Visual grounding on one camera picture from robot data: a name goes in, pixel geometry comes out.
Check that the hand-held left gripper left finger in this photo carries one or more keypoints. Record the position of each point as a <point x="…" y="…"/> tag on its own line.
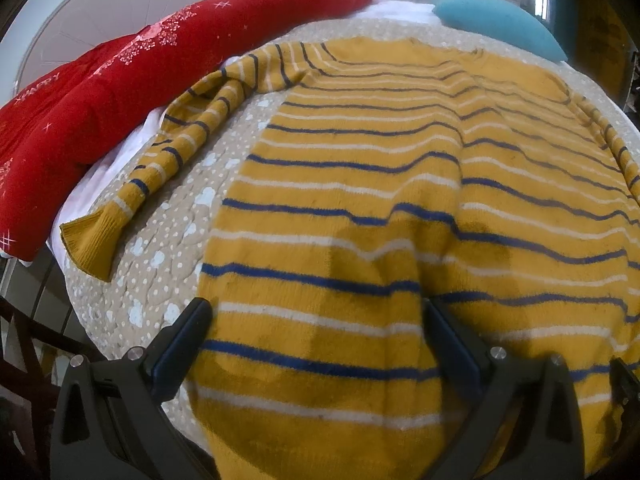
<point x="176" y="355"/>

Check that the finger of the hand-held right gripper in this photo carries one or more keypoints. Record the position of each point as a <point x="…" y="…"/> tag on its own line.
<point x="626" y="382"/>

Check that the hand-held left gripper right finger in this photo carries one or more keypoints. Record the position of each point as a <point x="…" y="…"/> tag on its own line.
<point x="450" y="345"/>

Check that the yellow striped knit sweater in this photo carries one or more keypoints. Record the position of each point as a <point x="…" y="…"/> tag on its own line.
<point x="350" y="220"/>

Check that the beige dotted quilted blanket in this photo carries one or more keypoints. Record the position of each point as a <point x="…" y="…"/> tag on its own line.
<point x="165" y="240"/>

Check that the dark wooden furniture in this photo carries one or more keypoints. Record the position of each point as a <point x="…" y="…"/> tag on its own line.
<point x="25" y="320"/>

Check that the red printed quilt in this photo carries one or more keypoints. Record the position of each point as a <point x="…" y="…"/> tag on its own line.
<point x="100" y="105"/>

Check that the teal pillow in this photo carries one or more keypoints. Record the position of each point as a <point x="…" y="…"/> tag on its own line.
<point x="500" y="22"/>

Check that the white round headboard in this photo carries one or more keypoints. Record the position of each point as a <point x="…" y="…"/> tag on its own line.
<point x="100" y="15"/>

